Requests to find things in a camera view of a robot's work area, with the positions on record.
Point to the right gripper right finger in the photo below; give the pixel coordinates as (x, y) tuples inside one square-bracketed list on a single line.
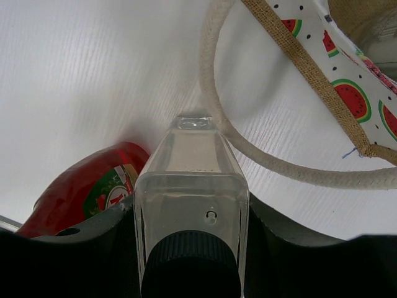
[(287, 259)]

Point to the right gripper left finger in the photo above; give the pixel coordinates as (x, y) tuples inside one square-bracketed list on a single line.
[(96, 258)]

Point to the red liquid bottle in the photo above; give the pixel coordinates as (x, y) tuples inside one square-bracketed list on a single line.
[(87, 188)]

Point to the clear bottle dark cap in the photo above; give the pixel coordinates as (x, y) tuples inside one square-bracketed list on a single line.
[(192, 214)]

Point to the watermelon print canvas bag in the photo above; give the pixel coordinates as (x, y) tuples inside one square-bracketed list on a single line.
[(321, 40)]

